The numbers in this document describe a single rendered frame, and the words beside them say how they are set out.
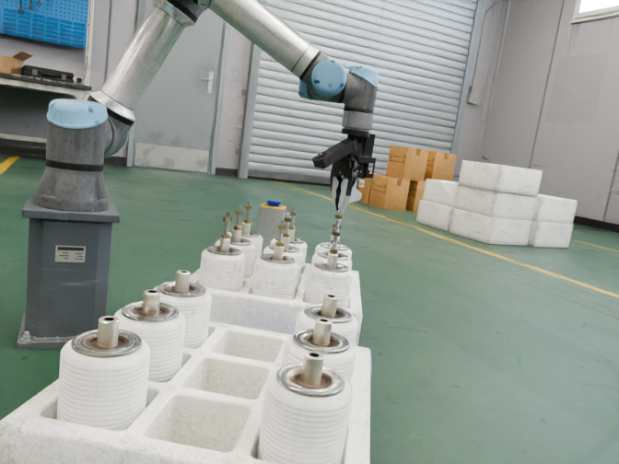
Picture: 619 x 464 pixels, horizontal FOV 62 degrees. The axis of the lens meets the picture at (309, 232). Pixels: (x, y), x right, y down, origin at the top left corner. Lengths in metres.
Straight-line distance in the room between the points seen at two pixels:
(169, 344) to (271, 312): 0.40
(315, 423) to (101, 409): 0.23
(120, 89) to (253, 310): 0.61
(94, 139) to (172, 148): 5.00
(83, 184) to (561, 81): 6.79
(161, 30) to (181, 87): 4.89
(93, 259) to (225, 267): 0.29
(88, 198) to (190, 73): 5.10
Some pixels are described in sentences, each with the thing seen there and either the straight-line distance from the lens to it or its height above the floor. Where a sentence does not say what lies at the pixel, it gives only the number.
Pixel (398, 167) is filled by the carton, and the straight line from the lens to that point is 5.05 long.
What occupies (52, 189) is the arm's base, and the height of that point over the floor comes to 0.34.
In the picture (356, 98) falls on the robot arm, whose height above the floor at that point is 0.63.
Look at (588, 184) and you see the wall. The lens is 6.97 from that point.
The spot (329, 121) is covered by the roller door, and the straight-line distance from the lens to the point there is 6.75.
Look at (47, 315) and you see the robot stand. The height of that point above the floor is 0.07.
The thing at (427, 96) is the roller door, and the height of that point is 1.37.
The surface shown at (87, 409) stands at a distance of 0.63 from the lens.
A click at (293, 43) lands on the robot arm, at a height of 0.71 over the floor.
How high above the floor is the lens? 0.50
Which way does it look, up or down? 10 degrees down
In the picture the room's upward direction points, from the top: 8 degrees clockwise
